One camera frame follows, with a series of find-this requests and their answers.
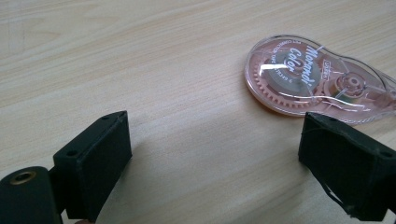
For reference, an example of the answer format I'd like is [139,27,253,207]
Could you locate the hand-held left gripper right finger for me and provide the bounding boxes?
[297,111,396,222]

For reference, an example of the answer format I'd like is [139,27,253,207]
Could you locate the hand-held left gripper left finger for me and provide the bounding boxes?
[52,110,133,223]

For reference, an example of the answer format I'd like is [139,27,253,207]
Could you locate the pink transparent correction tape dispenser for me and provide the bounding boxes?
[244,34,396,125]

